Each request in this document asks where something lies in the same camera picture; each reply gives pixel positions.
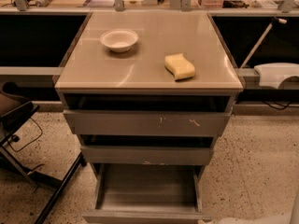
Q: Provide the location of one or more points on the grey bottom drawer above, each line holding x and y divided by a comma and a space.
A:
146, 194

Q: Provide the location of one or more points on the grey drawer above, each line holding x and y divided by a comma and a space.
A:
146, 123
146, 194
147, 155

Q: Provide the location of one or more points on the grey drawer cabinet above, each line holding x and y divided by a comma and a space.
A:
95, 78

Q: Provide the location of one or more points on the grey top drawer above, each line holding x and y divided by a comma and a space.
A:
146, 123

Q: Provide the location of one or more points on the grey middle drawer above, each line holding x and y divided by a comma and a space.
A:
147, 155

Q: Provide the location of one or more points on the yellow curved sponge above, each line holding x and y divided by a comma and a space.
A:
179, 66

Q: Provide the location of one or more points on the white round bowl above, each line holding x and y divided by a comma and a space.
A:
119, 40

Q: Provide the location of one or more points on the dark tools pile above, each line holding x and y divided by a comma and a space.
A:
234, 4

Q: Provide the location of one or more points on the white rod with black tip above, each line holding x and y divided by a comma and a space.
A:
262, 37

